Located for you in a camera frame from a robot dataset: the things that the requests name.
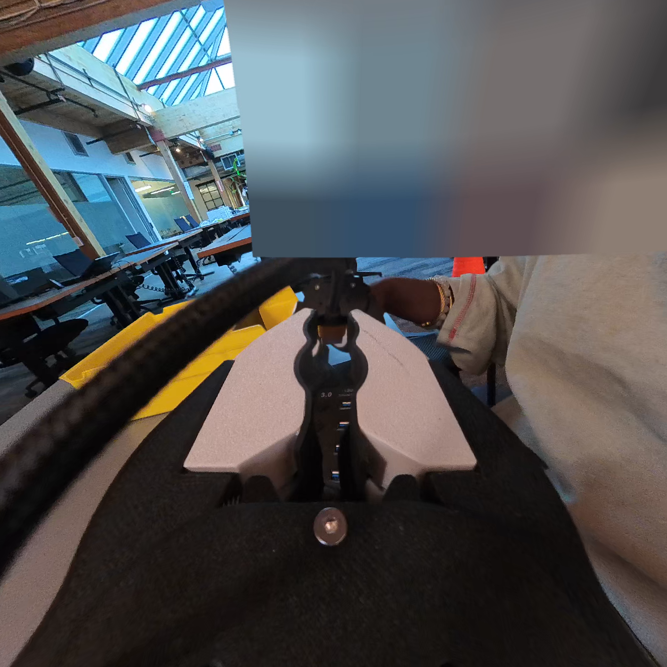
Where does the black braided usb cable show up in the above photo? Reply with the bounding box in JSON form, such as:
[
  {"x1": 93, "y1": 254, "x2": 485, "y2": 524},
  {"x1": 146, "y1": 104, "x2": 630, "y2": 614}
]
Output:
[{"x1": 0, "y1": 257, "x2": 360, "y2": 579}]

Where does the black usb hub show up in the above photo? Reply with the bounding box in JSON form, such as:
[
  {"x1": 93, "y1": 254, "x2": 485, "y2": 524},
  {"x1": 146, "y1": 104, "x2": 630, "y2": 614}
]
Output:
[{"x1": 307, "y1": 344, "x2": 368, "y2": 501}]

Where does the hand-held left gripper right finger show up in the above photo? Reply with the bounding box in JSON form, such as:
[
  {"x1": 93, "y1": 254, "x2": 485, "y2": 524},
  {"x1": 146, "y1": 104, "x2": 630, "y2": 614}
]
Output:
[{"x1": 345, "y1": 307, "x2": 477, "y2": 493}]

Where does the wooden desk with black legs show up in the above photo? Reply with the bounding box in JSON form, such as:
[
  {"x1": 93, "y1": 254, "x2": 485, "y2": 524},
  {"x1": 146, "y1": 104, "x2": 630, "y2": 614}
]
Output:
[{"x1": 197, "y1": 224, "x2": 254, "y2": 267}]

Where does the long wooden desk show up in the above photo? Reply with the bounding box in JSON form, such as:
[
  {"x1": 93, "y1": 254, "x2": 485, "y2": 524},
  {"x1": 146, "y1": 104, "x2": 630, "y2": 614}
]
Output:
[{"x1": 0, "y1": 242, "x2": 180, "y2": 339}]

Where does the person's grey sweatshirt torso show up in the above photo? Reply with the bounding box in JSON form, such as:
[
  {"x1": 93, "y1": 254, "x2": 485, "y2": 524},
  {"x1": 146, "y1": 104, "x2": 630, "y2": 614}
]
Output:
[{"x1": 490, "y1": 254, "x2": 667, "y2": 667}]

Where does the gold bracelet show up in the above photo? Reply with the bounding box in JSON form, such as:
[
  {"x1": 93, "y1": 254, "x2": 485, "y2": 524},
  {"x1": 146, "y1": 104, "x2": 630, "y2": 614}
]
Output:
[{"x1": 421, "y1": 277, "x2": 455, "y2": 330}]

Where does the black laptop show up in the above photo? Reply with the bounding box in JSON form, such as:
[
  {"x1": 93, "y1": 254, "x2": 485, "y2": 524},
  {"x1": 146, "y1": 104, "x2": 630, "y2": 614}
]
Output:
[{"x1": 52, "y1": 249, "x2": 122, "y2": 278}]

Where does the yellow plastic bin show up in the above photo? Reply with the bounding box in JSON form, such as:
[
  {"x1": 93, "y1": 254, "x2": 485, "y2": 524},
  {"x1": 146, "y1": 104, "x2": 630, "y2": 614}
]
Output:
[{"x1": 59, "y1": 286, "x2": 299, "y2": 422}]

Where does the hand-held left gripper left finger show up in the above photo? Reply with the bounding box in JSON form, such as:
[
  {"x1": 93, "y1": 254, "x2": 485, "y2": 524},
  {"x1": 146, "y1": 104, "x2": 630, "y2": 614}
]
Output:
[{"x1": 183, "y1": 307, "x2": 316, "y2": 501}]

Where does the person's right forearm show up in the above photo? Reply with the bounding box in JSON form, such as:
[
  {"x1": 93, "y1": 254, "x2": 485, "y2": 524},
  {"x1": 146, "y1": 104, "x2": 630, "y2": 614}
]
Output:
[{"x1": 435, "y1": 255, "x2": 527, "y2": 377}]

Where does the person's right hand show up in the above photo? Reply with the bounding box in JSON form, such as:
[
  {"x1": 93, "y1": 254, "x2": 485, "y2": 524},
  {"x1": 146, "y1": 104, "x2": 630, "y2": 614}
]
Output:
[{"x1": 367, "y1": 276, "x2": 448, "y2": 330}]

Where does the black office chair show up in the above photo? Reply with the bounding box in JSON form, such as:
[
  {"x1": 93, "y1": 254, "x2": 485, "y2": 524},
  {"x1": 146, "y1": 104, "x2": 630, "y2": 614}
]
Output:
[{"x1": 0, "y1": 312, "x2": 90, "y2": 398}]

